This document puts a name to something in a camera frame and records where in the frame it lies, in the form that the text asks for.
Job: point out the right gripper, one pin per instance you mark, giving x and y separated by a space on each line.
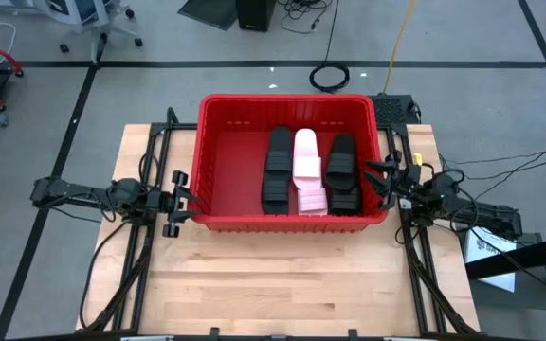
413 187

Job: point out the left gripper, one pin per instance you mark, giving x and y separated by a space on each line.
161 203

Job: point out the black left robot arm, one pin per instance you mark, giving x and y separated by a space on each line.
69 192

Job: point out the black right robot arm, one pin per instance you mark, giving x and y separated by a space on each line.
491 215

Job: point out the red plastic bin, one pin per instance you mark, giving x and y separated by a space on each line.
235 180

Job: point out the black perforated box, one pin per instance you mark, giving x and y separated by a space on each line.
389 110

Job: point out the white paper sign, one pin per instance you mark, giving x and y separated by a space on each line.
488 248

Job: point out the black stand beam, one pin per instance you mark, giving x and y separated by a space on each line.
529 256

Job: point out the dark floor mat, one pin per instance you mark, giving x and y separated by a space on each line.
209 12

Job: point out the black computer tower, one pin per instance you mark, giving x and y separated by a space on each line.
255 14

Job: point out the office chair base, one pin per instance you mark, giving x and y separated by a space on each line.
94 21

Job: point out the white grey equipment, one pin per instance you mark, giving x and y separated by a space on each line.
7 4

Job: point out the black aluminium table frame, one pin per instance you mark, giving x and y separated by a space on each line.
398 129
157 129

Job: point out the black clamp bracket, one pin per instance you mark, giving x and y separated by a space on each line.
352 335
213 334

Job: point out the grey base plate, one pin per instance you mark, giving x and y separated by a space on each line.
510 298

